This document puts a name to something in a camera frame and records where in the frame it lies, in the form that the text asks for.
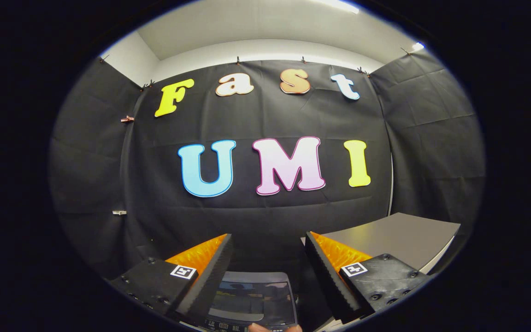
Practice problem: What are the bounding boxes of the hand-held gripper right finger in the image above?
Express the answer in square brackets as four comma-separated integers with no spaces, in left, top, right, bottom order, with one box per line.
[304,231,432,324]

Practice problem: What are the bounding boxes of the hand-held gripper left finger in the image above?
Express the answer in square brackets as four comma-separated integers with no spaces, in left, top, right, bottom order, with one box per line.
[108,233,235,325]

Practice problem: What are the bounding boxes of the black backdrop cloth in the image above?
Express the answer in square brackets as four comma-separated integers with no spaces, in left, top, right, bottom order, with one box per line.
[48,48,486,282]

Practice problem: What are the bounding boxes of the grey cabinet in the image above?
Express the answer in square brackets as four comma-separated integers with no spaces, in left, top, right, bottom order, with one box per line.
[300,212,461,277]

